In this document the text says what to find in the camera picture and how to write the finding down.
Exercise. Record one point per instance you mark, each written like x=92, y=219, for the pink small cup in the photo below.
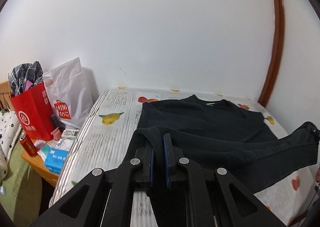
x=56, y=134

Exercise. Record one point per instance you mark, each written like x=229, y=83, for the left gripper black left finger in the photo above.
x=102, y=198

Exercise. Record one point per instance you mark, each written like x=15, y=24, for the fruit print tablecloth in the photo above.
x=104, y=137

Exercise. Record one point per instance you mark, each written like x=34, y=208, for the red drink can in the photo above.
x=27, y=144

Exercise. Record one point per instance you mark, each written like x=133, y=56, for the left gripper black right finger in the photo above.
x=195, y=196

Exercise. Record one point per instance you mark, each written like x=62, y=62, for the white black-dotted pillow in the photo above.
x=10, y=131

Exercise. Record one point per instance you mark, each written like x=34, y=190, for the white Miniso plastic bag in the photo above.
x=68, y=93

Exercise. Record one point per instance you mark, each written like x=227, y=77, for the white remote control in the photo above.
x=70, y=133

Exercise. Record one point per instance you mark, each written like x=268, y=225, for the wooden bedside table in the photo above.
x=37, y=162

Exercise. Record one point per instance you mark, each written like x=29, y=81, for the green bed sheet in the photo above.
x=23, y=188

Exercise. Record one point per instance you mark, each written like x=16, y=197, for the grey plaid cloth in bag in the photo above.
x=24, y=76

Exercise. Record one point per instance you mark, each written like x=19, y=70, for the red paper shopping bag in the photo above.
x=34, y=112

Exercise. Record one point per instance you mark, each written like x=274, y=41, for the black Li-Ning sweatshirt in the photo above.
x=220, y=134

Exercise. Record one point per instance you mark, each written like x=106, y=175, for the blue tissue box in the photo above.
x=55, y=160

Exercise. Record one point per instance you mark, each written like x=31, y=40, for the wooden bed headboard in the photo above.
x=5, y=94

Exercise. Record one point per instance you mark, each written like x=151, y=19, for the brown wooden door frame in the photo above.
x=276, y=54

